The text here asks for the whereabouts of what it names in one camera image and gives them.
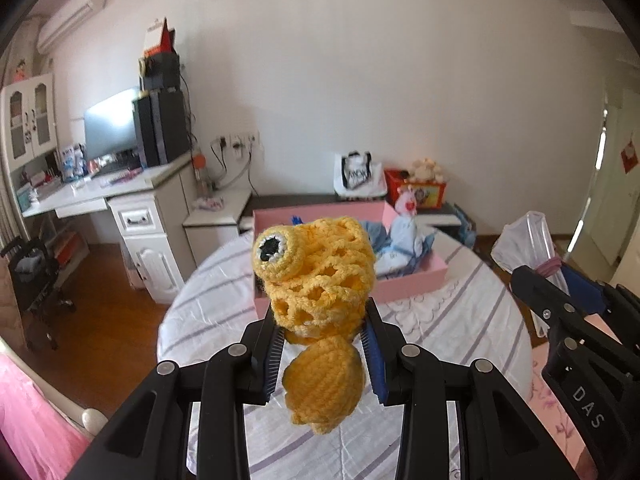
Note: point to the white wall outlets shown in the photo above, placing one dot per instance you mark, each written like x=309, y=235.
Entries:
x=237, y=139

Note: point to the light blue plush doll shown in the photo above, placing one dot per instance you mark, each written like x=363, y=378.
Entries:
x=405, y=237

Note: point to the black computer tower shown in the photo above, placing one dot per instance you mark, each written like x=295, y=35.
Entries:
x=165, y=127

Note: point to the yellow crocheted toy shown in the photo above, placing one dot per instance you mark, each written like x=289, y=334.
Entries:
x=320, y=270

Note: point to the white air conditioner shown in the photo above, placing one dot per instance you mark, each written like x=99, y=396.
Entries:
x=70, y=17

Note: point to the blue and white box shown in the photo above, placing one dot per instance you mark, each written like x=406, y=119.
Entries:
x=72, y=162

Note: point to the pink cardboard box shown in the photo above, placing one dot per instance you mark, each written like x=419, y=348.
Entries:
x=400, y=285

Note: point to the white door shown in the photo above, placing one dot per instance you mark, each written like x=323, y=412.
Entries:
x=625, y=210

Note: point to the white desk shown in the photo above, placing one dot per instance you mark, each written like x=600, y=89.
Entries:
x=150, y=260

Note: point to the stack of books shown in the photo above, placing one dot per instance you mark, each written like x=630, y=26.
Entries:
x=35, y=195

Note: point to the blue crocheted toy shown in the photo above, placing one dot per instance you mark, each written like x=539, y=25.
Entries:
x=297, y=220

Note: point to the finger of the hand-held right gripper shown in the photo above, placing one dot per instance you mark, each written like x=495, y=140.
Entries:
x=542, y=297
x=590, y=297

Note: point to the white tote bag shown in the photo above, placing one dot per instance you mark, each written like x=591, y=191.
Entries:
x=360, y=177

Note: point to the black speaker box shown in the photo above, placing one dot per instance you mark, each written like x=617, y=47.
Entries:
x=162, y=72

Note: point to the pink stationery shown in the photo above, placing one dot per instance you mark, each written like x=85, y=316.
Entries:
x=122, y=177

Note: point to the cream bed frame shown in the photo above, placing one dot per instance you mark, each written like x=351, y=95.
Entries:
x=92, y=417

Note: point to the black office chair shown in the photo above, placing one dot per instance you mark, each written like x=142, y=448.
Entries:
x=32, y=290

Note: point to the white glass-door cabinet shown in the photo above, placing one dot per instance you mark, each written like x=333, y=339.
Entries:
x=30, y=120

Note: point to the clear plastic bag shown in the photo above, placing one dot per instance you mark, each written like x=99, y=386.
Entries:
x=525, y=245

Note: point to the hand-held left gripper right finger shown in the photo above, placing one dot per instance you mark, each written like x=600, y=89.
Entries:
x=372, y=365

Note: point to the small patterned cloth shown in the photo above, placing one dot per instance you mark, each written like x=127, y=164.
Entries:
x=209, y=204

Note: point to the red desk calendar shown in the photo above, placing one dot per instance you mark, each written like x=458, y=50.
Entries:
x=157, y=40

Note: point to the red door decoration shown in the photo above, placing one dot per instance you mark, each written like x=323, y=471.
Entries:
x=631, y=156

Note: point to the pink plush toy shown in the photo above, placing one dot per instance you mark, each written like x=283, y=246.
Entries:
x=406, y=202

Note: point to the cream plush toy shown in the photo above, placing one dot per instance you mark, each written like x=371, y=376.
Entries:
x=426, y=170

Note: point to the black keyboard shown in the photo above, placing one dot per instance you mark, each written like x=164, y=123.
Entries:
x=112, y=162

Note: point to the pink floral bedsheet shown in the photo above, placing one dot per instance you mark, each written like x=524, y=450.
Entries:
x=550, y=410

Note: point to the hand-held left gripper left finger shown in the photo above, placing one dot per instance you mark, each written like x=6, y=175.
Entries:
x=270, y=360

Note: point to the orange bottle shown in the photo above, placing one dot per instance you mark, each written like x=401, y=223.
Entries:
x=200, y=162

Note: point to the red toy box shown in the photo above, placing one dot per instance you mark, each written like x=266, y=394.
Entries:
x=425, y=195

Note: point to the black computer monitor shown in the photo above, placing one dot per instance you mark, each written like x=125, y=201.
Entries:
x=110, y=125

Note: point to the small doll figure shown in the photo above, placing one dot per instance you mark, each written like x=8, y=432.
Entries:
x=20, y=71

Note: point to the pink bed cover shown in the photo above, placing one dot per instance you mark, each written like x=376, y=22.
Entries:
x=30, y=425

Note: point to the black low bench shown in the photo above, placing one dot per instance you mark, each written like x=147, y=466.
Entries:
x=290, y=200

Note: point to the white low cabinet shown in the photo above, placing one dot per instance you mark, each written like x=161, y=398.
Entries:
x=215, y=217

